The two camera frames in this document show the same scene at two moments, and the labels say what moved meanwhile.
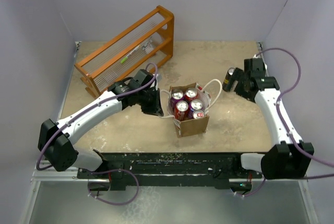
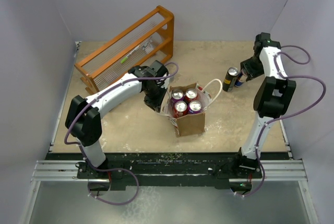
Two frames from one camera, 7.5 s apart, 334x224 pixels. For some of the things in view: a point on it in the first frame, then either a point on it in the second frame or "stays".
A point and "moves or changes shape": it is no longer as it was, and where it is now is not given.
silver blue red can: x=198 y=114 moves or changes shape
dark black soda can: x=226 y=85 stays
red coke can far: x=191 y=93 stays
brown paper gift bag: x=209 y=95 stays
